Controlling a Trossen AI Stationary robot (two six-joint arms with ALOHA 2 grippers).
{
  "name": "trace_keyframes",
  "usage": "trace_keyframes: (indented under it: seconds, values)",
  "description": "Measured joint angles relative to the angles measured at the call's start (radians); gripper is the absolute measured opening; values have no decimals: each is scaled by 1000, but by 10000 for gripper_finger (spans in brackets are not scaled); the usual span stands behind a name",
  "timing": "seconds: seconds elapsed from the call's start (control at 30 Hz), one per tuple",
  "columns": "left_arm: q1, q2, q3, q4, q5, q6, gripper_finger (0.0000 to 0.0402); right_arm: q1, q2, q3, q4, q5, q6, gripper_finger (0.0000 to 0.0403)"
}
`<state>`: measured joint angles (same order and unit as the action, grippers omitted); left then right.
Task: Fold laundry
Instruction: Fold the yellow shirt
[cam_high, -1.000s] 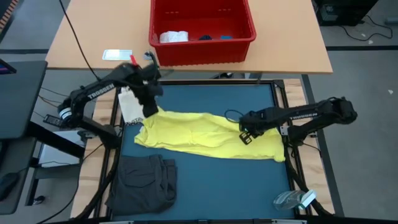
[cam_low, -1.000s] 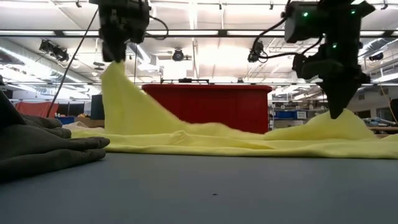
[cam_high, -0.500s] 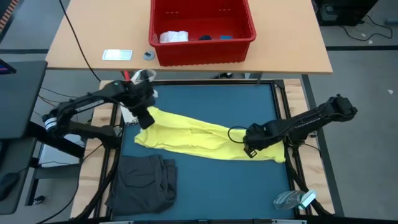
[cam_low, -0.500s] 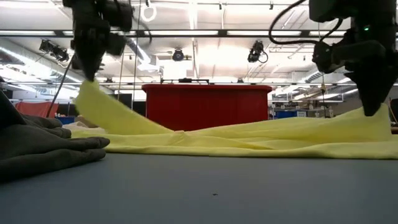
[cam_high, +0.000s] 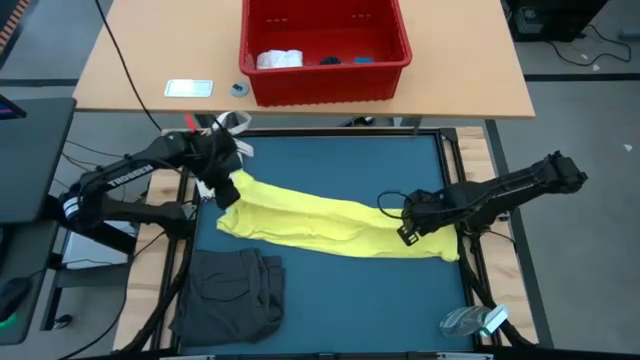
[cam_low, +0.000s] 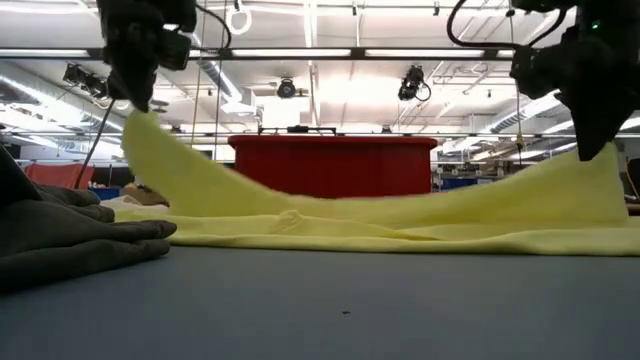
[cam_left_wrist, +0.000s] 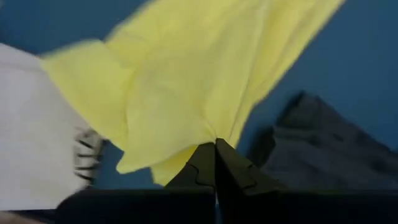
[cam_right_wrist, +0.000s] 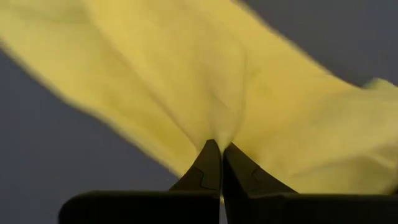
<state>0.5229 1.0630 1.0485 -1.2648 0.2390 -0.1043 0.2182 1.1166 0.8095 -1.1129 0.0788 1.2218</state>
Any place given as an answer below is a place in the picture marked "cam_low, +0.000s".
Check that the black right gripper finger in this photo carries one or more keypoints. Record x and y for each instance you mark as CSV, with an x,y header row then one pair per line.
x,y
589,137
607,135

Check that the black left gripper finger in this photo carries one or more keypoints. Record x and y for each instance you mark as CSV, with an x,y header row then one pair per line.
x,y
144,87
120,86

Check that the dark grey sweatshirt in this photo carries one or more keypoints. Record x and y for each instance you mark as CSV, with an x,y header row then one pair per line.
x,y
65,240

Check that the yellow t-shirt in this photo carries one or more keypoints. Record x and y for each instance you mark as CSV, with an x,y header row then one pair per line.
x,y
400,220

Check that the blue storage box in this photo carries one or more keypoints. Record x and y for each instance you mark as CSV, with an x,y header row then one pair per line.
x,y
104,193

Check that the orange red cloth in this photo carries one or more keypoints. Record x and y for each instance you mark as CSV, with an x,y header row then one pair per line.
x,y
57,175

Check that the blue shelf bin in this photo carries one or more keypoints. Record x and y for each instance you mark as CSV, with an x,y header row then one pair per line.
x,y
460,184

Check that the red plastic bin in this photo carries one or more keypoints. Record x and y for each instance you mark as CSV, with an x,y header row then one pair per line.
x,y
335,165

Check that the black ceiling camera cluster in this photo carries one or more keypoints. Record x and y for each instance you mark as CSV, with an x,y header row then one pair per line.
x,y
87,82

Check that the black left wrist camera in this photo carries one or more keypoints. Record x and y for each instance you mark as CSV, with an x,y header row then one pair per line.
x,y
176,50

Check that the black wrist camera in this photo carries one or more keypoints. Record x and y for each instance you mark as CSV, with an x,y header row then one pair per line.
x,y
176,50
535,72

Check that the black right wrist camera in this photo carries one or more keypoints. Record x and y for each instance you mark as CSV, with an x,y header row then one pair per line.
x,y
535,72

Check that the round black ceiling camera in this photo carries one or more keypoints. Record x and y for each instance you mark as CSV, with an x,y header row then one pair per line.
x,y
286,88

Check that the black hanging ceiling camera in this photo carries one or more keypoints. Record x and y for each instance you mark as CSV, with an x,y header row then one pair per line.
x,y
411,82

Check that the overhead frame light bar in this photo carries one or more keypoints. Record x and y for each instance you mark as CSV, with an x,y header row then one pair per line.
x,y
357,52

